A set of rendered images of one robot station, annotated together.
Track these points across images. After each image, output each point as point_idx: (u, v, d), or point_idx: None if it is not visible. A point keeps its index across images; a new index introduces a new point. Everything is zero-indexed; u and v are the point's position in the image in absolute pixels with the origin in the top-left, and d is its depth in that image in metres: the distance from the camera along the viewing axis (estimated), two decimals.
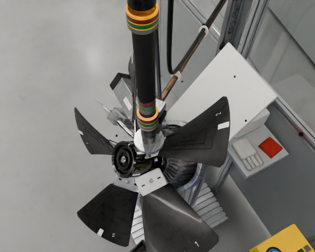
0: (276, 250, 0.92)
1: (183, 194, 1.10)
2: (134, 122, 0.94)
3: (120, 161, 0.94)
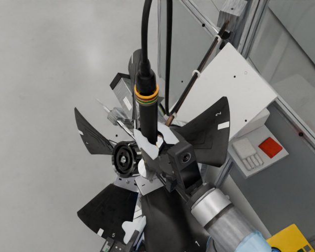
0: (276, 250, 0.92)
1: None
2: (134, 122, 0.94)
3: (120, 161, 0.94)
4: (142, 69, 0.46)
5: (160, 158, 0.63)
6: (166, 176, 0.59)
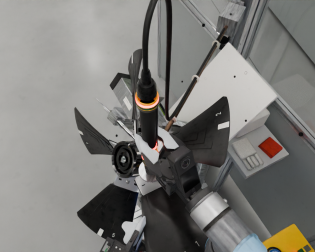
0: (276, 250, 0.92)
1: None
2: (134, 122, 0.94)
3: (120, 161, 0.94)
4: (143, 78, 0.48)
5: (160, 162, 0.65)
6: (166, 180, 0.61)
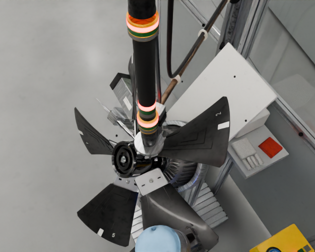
0: (276, 250, 0.92)
1: (183, 194, 1.10)
2: (134, 122, 0.94)
3: (120, 161, 0.94)
4: None
5: None
6: None
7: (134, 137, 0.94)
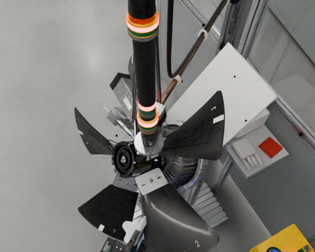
0: (276, 250, 0.92)
1: (183, 194, 1.10)
2: (156, 154, 0.87)
3: (121, 153, 0.94)
4: None
5: None
6: None
7: (146, 158, 0.90)
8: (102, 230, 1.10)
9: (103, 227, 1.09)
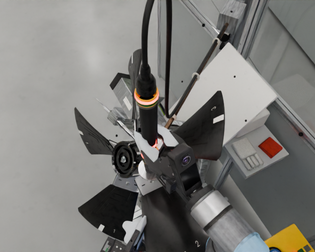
0: (276, 250, 0.92)
1: None
2: None
3: (121, 153, 0.94)
4: (142, 74, 0.47)
5: (160, 160, 0.64)
6: (166, 178, 0.60)
7: None
8: (102, 230, 1.10)
9: (103, 227, 1.09)
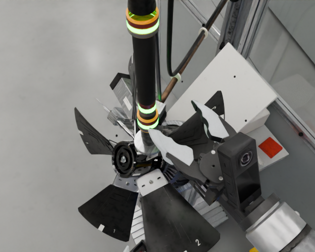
0: None
1: (183, 194, 1.10)
2: (156, 154, 0.87)
3: (121, 153, 0.94)
4: None
5: (199, 158, 0.45)
6: (210, 184, 0.42)
7: (146, 158, 0.90)
8: (102, 230, 1.10)
9: (103, 227, 1.09)
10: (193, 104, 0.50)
